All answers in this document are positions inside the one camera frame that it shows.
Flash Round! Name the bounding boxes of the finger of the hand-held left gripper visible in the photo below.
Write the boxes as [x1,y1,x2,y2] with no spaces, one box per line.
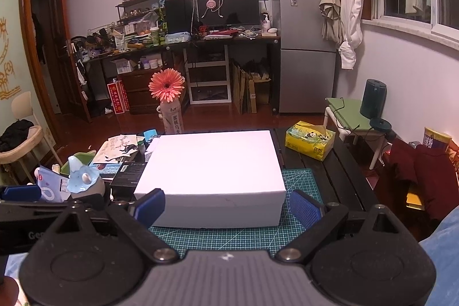
[0,185,108,214]

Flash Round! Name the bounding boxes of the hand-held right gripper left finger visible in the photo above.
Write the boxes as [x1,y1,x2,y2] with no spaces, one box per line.
[44,188,180,263]

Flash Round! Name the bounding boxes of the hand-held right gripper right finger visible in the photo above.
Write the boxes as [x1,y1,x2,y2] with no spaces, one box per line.
[275,189,419,262]

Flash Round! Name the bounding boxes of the white box lid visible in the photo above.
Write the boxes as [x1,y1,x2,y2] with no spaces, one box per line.
[133,130,287,228]

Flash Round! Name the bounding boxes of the black slatted desktop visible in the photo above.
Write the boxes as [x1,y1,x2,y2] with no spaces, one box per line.
[104,127,381,213]

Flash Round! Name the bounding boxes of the blue pouch packet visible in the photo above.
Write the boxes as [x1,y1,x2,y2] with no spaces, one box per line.
[36,166,70,202]

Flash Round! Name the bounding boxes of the person's left leg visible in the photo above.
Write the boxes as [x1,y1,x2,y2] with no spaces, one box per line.
[5,252,29,283]

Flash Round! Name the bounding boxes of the person's leg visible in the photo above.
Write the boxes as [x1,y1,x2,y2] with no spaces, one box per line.
[5,252,29,283]
[418,207,459,306]

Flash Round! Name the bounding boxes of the black cardboard box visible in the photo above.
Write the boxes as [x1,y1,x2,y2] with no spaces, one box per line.
[109,161,147,190]

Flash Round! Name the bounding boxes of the beige chair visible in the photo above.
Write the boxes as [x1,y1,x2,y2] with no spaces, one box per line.
[0,91,63,185]

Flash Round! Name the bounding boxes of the blue printed booklet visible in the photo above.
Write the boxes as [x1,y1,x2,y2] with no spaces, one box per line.
[97,163,122,178]

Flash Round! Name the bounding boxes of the black cloth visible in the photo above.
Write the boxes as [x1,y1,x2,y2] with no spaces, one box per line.
[0,119,34,152]

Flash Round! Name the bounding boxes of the blue grey mountain figure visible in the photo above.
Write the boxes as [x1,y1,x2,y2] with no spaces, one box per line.
[67,155,106,199]

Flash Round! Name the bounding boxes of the yellow tissue pack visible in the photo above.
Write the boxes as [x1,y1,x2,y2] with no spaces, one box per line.
[285,120,337,162]

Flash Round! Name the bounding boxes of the ink drawing papers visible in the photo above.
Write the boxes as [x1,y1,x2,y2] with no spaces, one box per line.
[94,135,139,163]

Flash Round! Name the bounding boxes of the green plastic bin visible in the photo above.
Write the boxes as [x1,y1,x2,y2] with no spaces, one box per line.
[60,149,97,174]

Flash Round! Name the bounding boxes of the green cutting mat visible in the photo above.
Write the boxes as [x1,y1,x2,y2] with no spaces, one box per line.
[149,168,323,258]

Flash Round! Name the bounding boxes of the green stool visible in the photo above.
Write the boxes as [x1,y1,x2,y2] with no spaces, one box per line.
[324,97,391,170]

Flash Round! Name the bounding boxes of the yellow folder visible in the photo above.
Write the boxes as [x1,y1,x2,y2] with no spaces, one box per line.
[406,191,425,211]

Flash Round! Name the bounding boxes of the red sign package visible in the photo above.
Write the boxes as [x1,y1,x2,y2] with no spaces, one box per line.
[107,78,130,113]

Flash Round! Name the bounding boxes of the pink gerbera flower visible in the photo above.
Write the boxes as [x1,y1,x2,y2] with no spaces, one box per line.
[149,69,186,103]

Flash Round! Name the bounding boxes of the wooden drawer chest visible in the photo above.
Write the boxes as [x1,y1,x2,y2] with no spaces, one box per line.
[120,67,173,115]

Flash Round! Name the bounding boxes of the dark red clothes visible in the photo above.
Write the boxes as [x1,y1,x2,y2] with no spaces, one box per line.
[382,137,459,221]

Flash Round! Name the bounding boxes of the dark green cylinder appliance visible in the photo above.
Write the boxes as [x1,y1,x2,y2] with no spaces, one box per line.
[359,78,393,131]

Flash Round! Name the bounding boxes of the black computer desk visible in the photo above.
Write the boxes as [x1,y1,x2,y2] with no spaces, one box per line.
[70,35,281,113]

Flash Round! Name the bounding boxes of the silver fridge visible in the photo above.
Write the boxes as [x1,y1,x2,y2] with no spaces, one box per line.
[269,0,338,114]

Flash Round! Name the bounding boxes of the white carton box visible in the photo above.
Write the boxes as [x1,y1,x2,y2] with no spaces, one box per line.
[111,59,135,74]

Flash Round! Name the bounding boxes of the person's right leg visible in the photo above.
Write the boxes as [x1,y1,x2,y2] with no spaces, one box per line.
[418,207,459,306]

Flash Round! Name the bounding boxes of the yellow book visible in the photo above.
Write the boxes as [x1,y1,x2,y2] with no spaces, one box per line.
[423,127,453,152]

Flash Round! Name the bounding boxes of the white shelf unit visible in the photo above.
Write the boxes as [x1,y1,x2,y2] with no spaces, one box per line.
[184,44,231,104]

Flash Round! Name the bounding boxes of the light blue wipes pack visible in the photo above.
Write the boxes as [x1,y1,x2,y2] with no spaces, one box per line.
[165,32,192,43]

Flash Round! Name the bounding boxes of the black computer tower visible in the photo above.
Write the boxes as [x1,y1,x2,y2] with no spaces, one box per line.
[164,0,197,34]

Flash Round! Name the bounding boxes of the beige hanging jacket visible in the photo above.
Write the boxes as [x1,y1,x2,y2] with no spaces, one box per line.
[319,0,345,41]

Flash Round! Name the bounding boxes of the black figure shelf rack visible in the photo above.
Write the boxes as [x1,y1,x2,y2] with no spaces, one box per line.
[115,0,167,27]

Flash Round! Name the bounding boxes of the black computer monitor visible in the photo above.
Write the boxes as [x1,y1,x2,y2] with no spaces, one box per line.
[197,0,260,26]

